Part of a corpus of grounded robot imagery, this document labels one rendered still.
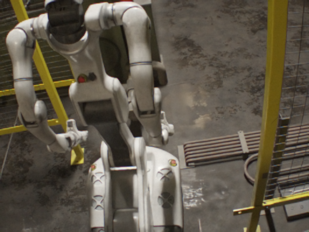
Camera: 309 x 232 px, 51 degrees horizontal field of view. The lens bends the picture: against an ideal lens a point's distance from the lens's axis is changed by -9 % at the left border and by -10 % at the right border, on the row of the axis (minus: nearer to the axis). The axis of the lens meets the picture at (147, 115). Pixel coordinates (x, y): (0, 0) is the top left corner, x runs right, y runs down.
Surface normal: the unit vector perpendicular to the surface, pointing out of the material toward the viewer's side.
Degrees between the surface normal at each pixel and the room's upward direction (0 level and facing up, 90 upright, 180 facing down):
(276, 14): 90
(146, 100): 83
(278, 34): 90
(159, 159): 1
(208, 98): 0
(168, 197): 38
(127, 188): 22
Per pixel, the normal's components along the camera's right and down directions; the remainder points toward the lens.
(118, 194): -0.16, -0.38
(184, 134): -0.16, -0.71
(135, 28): -0.12, 0.31
